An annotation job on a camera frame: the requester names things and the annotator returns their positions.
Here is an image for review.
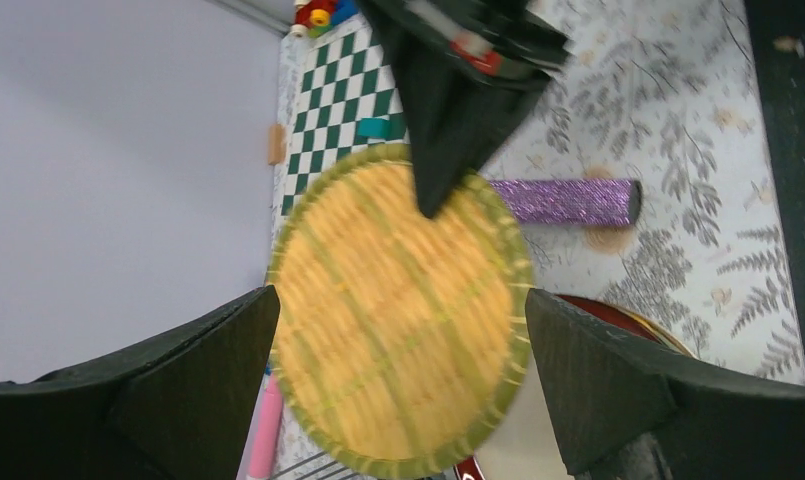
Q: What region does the wooden block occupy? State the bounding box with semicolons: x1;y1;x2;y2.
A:
267;123;287;166

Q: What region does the purple glitter microphone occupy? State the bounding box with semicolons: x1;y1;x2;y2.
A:
491;178;643;227

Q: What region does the pink plastic object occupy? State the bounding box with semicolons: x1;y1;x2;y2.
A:
246;375;284;480

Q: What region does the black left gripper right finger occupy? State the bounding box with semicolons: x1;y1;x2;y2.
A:
525;289;805;479

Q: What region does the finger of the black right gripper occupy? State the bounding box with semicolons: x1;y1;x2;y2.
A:
358;0;570;218

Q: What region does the dark ribbed plate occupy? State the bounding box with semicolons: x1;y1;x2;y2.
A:
268;143;533;479

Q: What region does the teal block on chessboard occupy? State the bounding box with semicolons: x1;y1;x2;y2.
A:
355;113;407;142

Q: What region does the black wire dish rack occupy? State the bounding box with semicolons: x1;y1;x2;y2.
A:
270;452;361;480

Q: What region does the floral tablecloth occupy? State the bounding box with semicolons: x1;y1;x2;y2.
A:
279;1;805;385

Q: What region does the red yellow toy figure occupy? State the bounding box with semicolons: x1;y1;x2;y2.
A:
290;0;358;38

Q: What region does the green white chessboard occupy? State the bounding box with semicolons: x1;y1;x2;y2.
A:
278;14;408;218

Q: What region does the brown rimmed beige plate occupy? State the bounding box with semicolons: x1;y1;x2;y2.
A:
453;290;680;479

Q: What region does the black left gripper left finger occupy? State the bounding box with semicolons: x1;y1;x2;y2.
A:
0;286;280;479

